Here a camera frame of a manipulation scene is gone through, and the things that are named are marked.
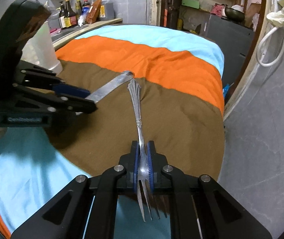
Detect ornate silver fork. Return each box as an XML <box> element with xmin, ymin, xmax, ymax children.
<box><xmin>128</xmin><ymin>79</ymin><xmax>160</xmax><ymax>222</ymax></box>

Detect white plastic utensil caddy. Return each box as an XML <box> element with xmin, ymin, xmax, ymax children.
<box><xmin>21</xmin><ymin>22</ymin><xmax>63</xmax><ymax>74</ymax></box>

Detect dark soy sauce bottle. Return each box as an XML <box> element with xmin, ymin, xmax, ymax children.
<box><xmin>58</xmin><ymin>1</ymin><xmax>66</xmax><ymax>30</ymax></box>

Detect brown spice packet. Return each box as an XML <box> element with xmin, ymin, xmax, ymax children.
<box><xmin>86</xmin><ymin>0</ymin><xmax>102</xmax><ymax>24</ymax></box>

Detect red cap sauce bottle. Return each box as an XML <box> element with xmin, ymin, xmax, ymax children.
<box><xmin>82</xmin><ymin>0</ymin><xmax>90</xmax><ymax>14</ymax></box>

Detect large oil jug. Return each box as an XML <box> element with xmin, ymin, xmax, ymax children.
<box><xmin>99</xmin><ymin>0</ymin><xmax>115</xmax><ymax>21</ymax></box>

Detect striped colourful table cloth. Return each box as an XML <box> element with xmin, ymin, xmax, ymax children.
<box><xmin>0</xmin><ymin>25</ymin><xmax>225</xmax><ymax>238</ymax></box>

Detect dark grey cabinet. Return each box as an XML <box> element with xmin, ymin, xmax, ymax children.
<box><xmin>204</xmin><ymin>15</ymin><xmax>254</xmax><ymax>85</ymax></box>

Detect black bowl on cabinet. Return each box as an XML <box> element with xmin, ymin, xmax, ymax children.
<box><xmin>224</xmin><ymin>7</ymin><xmax>245</xmax><ymax>23</ymax></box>

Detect white rubber gloves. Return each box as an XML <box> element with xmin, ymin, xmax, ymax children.
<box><xmin>266</xmin><ymin>7</ymin><xmax>284</xmax><ymax>27</ymax></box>

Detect wooden cutting board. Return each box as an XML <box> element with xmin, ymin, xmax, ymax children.
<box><xmin>244</xmin><ymin>3</ymin><xmax>261</xmax><ymax>28</ymax></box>

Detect white shower hose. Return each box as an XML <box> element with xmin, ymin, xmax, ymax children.
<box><xmin>255</xmin><ymin>12</ymin><xmax>284</xmax><ymax>68</ymax></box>

